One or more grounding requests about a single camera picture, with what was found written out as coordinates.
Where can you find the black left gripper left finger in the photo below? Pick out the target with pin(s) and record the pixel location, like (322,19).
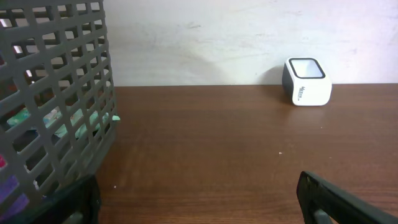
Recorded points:
(81,197)

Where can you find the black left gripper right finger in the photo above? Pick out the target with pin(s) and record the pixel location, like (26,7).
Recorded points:
(322,202)

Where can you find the red purple pad package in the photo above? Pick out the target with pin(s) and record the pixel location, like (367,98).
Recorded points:
(22,201)

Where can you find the grey plastic mesh basket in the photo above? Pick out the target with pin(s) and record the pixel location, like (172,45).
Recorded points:
(58,103)

